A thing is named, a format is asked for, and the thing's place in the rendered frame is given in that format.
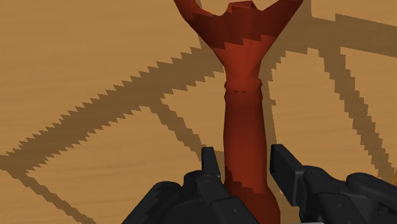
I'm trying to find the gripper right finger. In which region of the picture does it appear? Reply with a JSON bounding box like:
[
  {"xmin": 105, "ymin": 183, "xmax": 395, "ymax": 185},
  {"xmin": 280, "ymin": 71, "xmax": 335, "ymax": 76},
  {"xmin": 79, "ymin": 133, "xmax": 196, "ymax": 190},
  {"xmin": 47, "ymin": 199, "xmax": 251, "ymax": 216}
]
[{"xmin": 269, "ymin": 143, "xmax": 397, "ymax": 224}]

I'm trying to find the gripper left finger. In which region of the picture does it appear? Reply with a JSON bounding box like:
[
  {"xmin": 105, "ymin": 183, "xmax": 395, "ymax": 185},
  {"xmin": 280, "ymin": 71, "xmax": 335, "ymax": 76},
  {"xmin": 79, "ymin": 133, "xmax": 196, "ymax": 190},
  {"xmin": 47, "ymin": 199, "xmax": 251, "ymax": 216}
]
[{"xmin": 121, "ymin": 146, "xmax": 259, "ymax": 224}]

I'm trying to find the red-brown wooden forked tool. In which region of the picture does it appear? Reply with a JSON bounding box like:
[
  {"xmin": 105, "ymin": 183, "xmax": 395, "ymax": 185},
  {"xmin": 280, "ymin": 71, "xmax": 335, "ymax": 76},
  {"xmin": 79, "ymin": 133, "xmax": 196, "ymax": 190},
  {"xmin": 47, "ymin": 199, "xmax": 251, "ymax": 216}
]
[{"xmin": 173, "ymin": 0, "xmax": 303, "ymax": 224}]

